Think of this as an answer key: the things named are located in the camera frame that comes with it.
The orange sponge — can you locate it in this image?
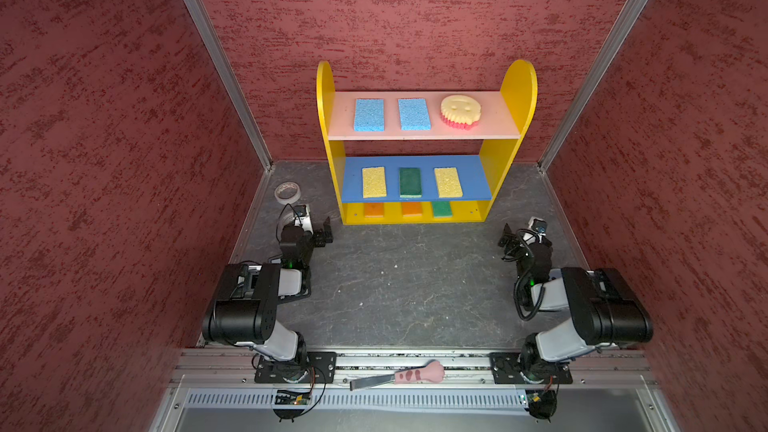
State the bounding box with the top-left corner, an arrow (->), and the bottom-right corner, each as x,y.
401,202 -> 423,217
363,203 -> 385,219

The light green sponge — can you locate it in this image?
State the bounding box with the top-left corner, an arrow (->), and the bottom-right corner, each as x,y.
431,201 -> 453,219

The orange sponge front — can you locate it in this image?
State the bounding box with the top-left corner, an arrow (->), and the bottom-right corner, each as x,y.
401,202 -> 423,217

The dark green sponge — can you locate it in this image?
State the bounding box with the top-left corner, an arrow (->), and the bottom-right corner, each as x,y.
398,167 -> 423,199

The blue sponge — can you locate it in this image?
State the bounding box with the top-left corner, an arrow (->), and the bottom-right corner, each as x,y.
353,98 -> 385,132
398,98 -> 431,131

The yellow smiley face sponge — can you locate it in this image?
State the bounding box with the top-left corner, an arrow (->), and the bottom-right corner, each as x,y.
440,95 -> 482,130

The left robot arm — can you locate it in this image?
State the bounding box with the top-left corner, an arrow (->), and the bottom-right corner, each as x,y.
201,220 -> 333,383

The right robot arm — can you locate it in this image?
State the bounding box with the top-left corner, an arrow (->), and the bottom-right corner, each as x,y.
498,218 -> 653,383

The yellow shelf with coloured boards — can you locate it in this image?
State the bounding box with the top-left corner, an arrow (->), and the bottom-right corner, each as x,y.
316,60 -> 538,225

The black calculator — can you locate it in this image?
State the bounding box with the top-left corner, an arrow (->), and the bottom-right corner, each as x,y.
278,281 -> 311,303

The clear tape roll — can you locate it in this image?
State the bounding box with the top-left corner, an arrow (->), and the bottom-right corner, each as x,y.
273,181 -> 302,205

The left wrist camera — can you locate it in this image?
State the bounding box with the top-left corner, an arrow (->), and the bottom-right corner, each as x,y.
290,204 -> 314,233

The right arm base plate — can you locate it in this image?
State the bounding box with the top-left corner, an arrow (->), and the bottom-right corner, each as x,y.
488,352 -> 573,386

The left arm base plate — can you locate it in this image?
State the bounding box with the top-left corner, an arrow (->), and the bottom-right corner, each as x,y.
254,351 -> 338,386

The pink handled scraper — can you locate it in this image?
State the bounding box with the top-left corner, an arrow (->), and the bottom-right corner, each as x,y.
349,361 -> 445,392

